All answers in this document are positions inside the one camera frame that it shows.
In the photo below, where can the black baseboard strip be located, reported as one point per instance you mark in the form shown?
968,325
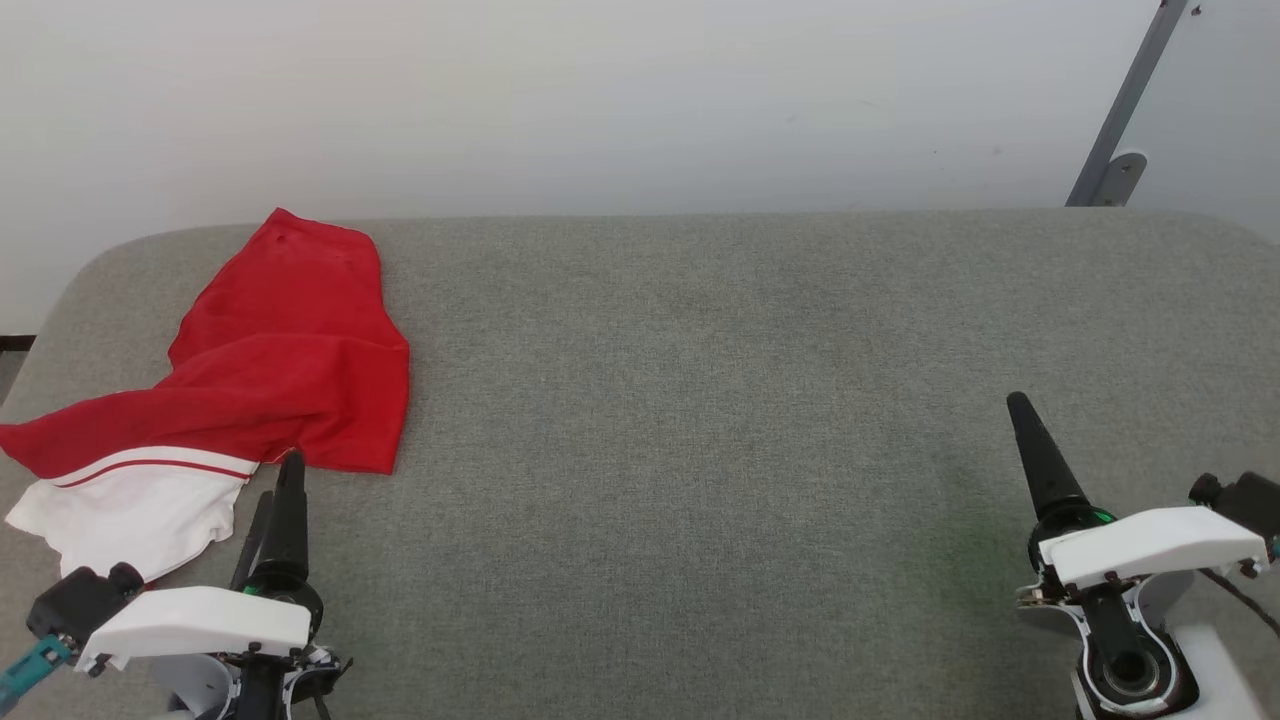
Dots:
15,343

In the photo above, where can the grey fabric sofa cushion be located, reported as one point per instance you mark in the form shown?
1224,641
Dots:
700,450

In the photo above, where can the grey metal wall bracket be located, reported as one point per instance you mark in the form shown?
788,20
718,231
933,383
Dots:
1126,110

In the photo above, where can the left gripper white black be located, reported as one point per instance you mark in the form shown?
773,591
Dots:
200,625

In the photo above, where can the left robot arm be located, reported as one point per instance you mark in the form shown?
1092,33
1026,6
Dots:
200,690

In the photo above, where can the red and white shirt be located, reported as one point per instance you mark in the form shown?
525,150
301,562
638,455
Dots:
290,340

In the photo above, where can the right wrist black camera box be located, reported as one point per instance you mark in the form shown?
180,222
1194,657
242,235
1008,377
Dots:
1250,500

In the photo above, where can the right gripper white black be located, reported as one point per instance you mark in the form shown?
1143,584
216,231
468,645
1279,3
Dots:
1150,545

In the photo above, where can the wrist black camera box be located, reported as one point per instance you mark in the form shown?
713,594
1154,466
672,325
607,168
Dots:
75,605
1250,500

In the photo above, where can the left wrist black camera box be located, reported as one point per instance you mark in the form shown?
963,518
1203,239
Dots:
75,605

